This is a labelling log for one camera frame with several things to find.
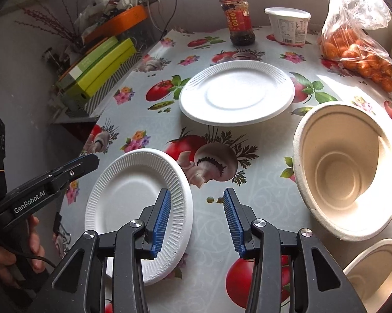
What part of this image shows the orange tray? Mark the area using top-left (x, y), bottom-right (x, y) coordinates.
top-left (83, 5), bottom-right (149, 44)

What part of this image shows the person's left hand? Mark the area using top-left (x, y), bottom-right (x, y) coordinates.
top-left (0, 216), bottom-right (46, 289)

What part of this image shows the white cable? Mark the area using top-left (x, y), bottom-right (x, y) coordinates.
top-left (149, 0), bottom-right (181, 40)

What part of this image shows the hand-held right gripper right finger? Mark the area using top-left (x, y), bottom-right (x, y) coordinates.
top-left (223, 187), bottom-right (368, 313)

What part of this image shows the beige paper bowl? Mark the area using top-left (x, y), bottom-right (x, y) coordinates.
top-left (343, 239), bottom-right (392, 313)
top-left (292, 101), bottom-right (392, 242)

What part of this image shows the white plastic bag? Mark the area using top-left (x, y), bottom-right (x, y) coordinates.
top-left (75, 0), bottom-right (138, 36)

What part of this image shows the plastic bag of oranges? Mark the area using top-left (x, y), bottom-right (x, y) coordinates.
top-left (317, 0), bottom-right (392, 93)

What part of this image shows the vegetable print tablecloth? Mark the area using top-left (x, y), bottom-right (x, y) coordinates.
top-left (52, 28), bottom-right (392, 313)

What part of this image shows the dried flower branch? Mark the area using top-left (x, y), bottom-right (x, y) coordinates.
top-left (15, 0), bottom-right (82, 44)

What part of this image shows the pale green box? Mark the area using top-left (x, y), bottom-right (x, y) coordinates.
top-left (57, 36), bottom-right (119, 87)

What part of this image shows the stack of green boxes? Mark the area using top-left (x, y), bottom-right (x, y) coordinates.
top-left (66, 38), bottom-right (137, 99)

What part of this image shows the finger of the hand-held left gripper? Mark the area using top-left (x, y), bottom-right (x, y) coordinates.
top-left (49, 153), bottom-right (100, 185)

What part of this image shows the grey striped box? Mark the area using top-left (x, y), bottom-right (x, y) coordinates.
top-left (61, 52), bottom-right (144, 118)

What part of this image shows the red label sauce jar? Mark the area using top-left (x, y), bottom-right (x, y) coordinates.
top-left (219, 0), bottom-right (256, 47)

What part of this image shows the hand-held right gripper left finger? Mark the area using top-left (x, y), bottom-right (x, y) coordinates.
top-left (41, 187), bottom-right (174, 313)

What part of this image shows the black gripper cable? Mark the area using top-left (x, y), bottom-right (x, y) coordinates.
top-left (8, 249), bottom-right (57, 268)

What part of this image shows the white foam plate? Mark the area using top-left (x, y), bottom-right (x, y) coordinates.
top-left (84, 148), bottom-right (194, 287)
top-left (179, 60), bottom-right (296, 127)

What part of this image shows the white plastic tub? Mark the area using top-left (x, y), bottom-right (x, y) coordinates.
top-left (264, 7), bottom-right (311, 46)

